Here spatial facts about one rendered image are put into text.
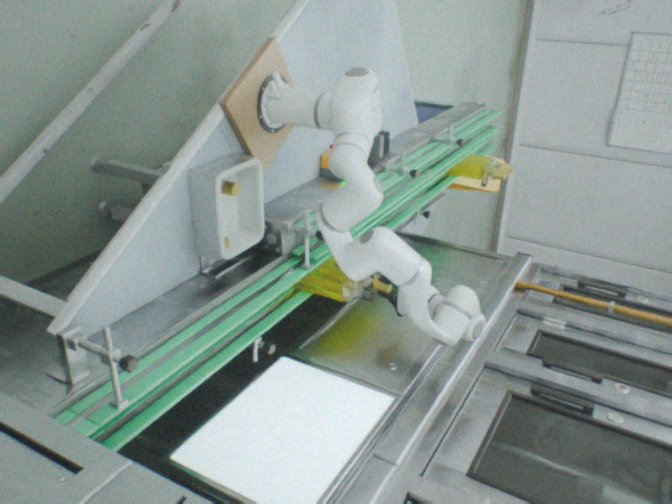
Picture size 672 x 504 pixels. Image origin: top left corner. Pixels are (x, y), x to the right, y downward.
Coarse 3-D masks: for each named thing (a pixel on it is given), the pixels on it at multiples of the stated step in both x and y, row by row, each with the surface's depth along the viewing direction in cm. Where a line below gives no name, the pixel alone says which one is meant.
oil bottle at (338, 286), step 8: (312, 272) 161; (320, 272) 161; (328, 272) 162; (336, 272) 162; (304, 280) 162; (312, 280) 161; (320, 280) 159; (328, 280) 158; (336, 280) 158; (344, 280) 158; (352, 280) 158; (304, 288) 163; (312, 288) 162; (320, 288) 160; (328, 288) 159; (336, 288) 157; (344, 288) 156; (352, 288) 156; (328, 296) 160; (336, 296) 159; (344, 296) 157; (352, 296) 157
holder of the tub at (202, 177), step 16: (224, 160) 148; (240, 160) 148; (192, 176) 141; (208, 176) 138; (192, 192) 143; (208, 192) 140; (192, 208) 145; (208, 208) 142; (208, 224) 144; (208, 240) 146; (208, 256) 148; (240, 256) 161; (208, 272) 152; (224, 272) 153
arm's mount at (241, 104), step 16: (272, 48) 155; (256, 64) 151; (272, 64) 156; (240, 80) 148; (256, 80) 152; (272, 80) 157; (288, 80) 164; (224, 96) 146; (240, 96) 148; (256, 96) 153; (224, 112) 147; (240, 112) 149; (256, 112) 155; (240, 128) 151; (256, 128) 156; (272, 128) 162; (288, 128) 169; (256, 144) 158; (272, 144) 164
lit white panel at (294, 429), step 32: (256, 384) 142; (288, 384) 142; (320, 384) 142; (352, 384) 142; (224, 416) 131; (256, 416) 132; (288, 416) 132; (320, 416) 132; (352, 416) 132; (192, 448) 123; (224, 448) 123; (256, 448) 123; (288, 448) 123; (320, 448) 123; (352, 448) 124; (224, 480) 115; (256, 480) 115; (288, 480) 116; (320, 480) 116
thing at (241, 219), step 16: (256, 160) 148; (224, 176) 139; (240, 176) 154; (256, 176) 152; (240, 192) 156; (256, 192) 154; (224, 208) 153; (240, 208) 158; (256, 208) 156; (224, 224) 155; (240, 224) 160; (256, 224) 158; (240, 240) 155; (256, 240) 157; (224, 256) 146
